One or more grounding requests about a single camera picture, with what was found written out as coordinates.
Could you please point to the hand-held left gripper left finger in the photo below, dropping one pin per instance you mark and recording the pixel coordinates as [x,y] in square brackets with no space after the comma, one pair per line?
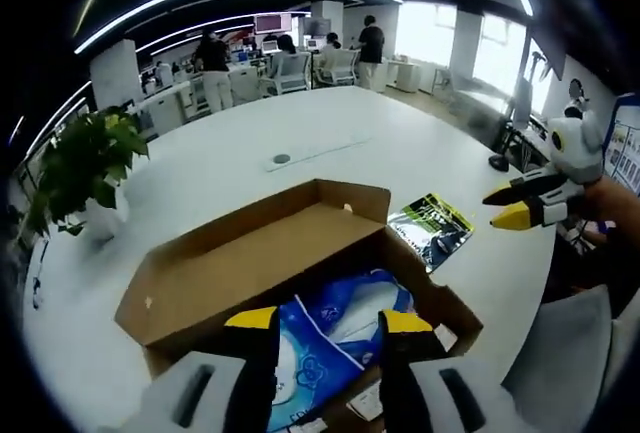
[225,383]

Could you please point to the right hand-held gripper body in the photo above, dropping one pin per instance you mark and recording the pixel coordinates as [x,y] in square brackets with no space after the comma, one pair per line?
[577,148]

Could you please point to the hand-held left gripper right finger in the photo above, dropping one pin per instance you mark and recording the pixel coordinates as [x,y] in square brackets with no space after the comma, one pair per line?
[430,383]

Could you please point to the blue soft item packet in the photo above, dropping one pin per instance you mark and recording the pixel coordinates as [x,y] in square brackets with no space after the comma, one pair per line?
[320,358]
[360,303]

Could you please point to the green black foil packet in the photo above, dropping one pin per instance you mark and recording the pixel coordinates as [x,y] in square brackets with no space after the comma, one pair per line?
[435,228]

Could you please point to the brown cardboard shoe box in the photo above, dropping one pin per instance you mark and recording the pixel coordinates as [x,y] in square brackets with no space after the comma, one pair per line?
[225,273]

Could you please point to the person's right hand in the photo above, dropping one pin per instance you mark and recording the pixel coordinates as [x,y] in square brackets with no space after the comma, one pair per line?
[600,198]

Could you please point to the black round stand base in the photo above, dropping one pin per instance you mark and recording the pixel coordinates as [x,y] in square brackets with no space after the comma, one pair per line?
[499,162]

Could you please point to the small grey desk gadget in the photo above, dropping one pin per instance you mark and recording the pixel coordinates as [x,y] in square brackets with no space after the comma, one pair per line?
[40,278]

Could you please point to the white office chair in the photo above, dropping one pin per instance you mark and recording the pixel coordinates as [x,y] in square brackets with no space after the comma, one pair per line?
[342,68]
[292,73]

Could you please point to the round table grommet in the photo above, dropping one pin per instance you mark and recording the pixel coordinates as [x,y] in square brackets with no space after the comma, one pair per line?
[282,158]

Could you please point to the potted green plant white pot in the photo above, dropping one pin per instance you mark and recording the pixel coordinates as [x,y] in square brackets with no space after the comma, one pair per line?
[85,163]

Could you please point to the blue framed wall poster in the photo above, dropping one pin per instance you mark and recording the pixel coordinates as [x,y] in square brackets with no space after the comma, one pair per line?
[622,148]

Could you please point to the dark wall screen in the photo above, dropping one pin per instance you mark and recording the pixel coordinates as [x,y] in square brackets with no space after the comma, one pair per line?
[321,25]

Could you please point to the pink wall screen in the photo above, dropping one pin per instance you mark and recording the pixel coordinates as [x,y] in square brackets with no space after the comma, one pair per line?
[272,23]

